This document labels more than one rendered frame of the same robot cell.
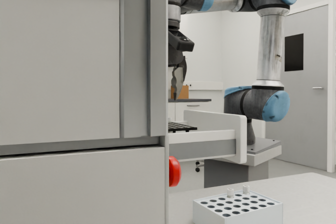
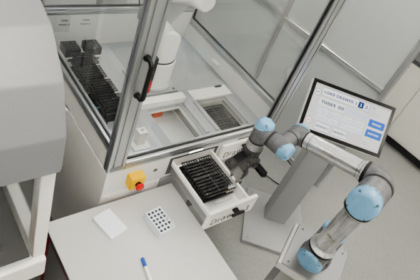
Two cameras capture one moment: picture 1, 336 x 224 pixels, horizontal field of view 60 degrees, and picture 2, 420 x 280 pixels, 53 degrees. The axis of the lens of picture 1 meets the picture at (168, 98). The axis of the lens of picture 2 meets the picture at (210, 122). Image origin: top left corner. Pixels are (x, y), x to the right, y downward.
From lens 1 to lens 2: 179 cm
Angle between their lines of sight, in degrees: 69
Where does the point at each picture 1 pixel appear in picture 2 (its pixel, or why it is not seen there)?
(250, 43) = not seen: outside the picture
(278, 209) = (159, 233)
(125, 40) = (105, 155)
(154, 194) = (104, 179)
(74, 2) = (104, 145)
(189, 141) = (193, 197)
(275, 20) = (342, 214)
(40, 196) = (96, 163)
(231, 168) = not seen: hidden behind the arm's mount
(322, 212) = (173, 258)
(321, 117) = not seen: outside the picture
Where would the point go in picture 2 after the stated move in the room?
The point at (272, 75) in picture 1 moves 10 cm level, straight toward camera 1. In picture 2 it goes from (318, 241) to (295, 234)
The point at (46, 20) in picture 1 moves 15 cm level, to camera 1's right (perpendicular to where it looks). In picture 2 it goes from (101, 145) to (102, 172)
